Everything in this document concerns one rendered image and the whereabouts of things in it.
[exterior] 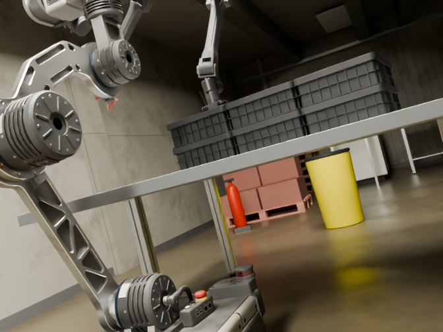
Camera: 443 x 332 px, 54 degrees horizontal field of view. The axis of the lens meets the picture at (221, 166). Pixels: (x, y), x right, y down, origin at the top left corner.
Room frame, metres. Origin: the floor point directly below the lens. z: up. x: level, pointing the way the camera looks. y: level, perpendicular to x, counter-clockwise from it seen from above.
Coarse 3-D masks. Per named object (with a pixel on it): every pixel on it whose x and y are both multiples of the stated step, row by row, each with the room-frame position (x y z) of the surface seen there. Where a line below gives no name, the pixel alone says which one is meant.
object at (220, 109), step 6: (216, 108) 1.77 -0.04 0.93; (222, 108) 1.76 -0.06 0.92; (198, 114) 1.81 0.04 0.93; (204, 114) 1.80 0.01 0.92; (210, 114) 1.78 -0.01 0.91; (180, 120) 1.86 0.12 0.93; (186, 120) 1.84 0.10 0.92; (192, 120) 1.83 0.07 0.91; (168, 126) 1.89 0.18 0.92; (174, 126) 1.87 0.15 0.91
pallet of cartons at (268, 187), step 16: (288, 160) 5.66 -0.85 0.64; (224, 176) 5.98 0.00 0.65; (240, 176) 5.89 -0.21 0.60; (256, 176) 5.81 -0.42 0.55; (272, 176) 5.75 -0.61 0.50; (288, 176) 5.68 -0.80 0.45; (240, 192) 5.54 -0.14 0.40; (256, 192) 5.47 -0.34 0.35; (272, 192) 5.40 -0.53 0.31; (288, 192) 5.35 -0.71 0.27; (304, 192) 5.66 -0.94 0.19; (224, 208) 5.62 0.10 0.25; (256, 208) 5.48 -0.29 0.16; (272, 208) 5.41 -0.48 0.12; (288, 208) 5.97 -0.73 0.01; (304, 208) 5.28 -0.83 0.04
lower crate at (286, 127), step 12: (276, 120) 1.65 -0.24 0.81; (288, 120) 1.64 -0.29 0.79; (300, 120) 1.62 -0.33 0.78; (240, 132) 1.73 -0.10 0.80; (252, 132) 1.71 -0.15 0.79; (264, 132) 1.69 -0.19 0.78; (276, 132) 1.67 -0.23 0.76; (288, 132) 1.64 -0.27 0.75; (300, 132) 1.62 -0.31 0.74; (240, 144) 1.75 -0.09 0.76; (252, 144) 1.72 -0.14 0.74; (264, 144) 1.70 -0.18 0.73
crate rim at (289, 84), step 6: (282, 84) 1.62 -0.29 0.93; (288, 84) 1.61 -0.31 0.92; (264, 90) 1.66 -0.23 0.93; (270, 90) 1.65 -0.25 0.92; (276, 90) 1.63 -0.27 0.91; (252, 96) 1.68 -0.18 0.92; (258, 96) 1.67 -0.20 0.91; (264, 96) 1.66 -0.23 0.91; (234, 102) 1.72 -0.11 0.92; (240, 102) 1.71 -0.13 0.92; (246, 102) 1.70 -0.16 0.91; (228, 108) 1.74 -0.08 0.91
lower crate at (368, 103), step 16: (352, 96) 1.51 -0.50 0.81; (368, 96) 1.49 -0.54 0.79; (384, 96) 1.49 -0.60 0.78; (304, 112) 1.59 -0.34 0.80; (320, 112) 1.58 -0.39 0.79; (336, 112) 1.55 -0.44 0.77; (352, 112) 1.52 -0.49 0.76; (368, 112) 1.50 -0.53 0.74; (384, 112) 1.47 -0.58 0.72; (320, 128) 1.58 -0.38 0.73
